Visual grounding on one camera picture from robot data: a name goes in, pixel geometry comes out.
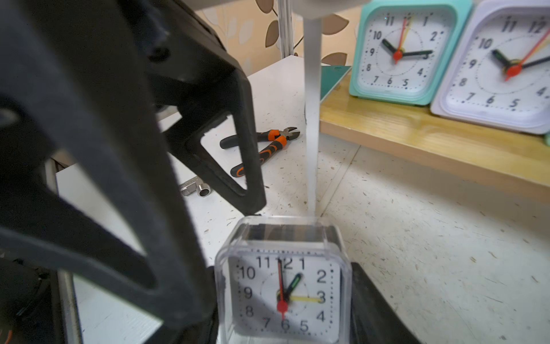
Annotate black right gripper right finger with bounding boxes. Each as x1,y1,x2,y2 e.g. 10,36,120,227
349,262,421,344

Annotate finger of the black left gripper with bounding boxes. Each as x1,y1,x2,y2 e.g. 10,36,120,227
120,1,266,215

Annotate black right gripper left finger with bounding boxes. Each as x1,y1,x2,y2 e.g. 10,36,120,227
1,1,215,343

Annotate clear square alarm clock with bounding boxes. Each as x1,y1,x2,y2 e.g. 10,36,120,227
214,216,352,343

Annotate teal square alarm clock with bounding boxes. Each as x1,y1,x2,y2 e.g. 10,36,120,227
349,0,473,105

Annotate white square alarm clock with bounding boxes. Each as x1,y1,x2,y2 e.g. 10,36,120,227
431,1,549,135

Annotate wooden two-tier shelf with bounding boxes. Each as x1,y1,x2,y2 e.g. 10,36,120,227
291,0,550,203

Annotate orange black pliers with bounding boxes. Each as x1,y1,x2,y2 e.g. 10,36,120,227
219,126,301,179

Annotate metal pipe fitting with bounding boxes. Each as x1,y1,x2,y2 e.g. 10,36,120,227
180,176,211,197

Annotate green plastic case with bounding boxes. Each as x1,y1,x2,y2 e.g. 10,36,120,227
320,65,351,103

